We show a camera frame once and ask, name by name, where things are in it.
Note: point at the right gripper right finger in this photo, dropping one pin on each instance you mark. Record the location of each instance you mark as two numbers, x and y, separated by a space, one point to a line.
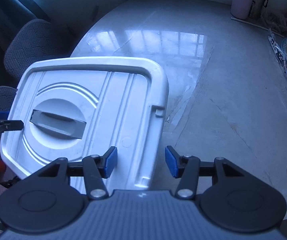
186 168

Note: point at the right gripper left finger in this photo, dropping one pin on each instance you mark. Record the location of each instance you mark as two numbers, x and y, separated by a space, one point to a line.
95 169

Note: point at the far grey covered chair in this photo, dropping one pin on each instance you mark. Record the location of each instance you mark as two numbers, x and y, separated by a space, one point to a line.
38 40

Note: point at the dark dining table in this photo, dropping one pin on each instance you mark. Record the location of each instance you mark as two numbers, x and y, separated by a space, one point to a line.
227 93

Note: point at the white plastic bin lid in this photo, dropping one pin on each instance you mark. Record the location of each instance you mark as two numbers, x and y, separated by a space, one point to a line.
81 106

